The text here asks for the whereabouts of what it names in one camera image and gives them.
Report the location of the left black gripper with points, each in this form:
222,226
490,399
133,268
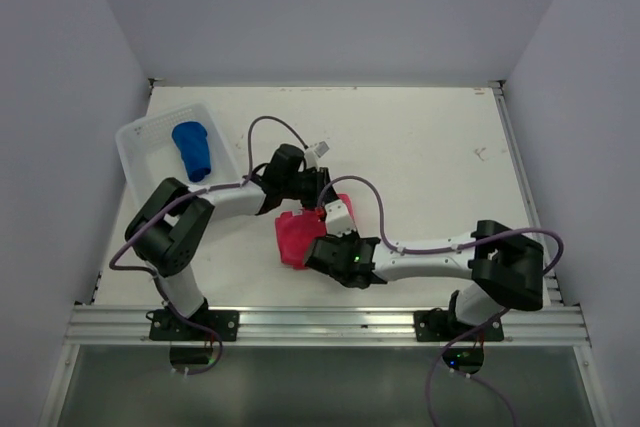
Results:
317,175

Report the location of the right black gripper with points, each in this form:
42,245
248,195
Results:
335,239

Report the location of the pink towel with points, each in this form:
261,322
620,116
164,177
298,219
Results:
295,232

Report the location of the blue towel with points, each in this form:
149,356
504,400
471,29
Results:
191,139

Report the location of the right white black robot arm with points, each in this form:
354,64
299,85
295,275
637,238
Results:
504,266

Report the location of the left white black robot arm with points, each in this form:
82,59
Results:
167,230

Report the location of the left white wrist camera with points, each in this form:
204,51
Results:
313,154

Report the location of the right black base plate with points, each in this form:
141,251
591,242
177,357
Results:
438,325

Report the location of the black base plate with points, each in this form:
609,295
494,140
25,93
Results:
438,325
165,326

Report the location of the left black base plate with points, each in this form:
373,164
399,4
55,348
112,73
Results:
165,326

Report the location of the right aluminium rail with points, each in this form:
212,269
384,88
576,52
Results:
551,282

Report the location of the aluminium rail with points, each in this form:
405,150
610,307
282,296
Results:
551,282
554,326

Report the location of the front aluminium rail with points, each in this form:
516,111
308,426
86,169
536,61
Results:
554,326

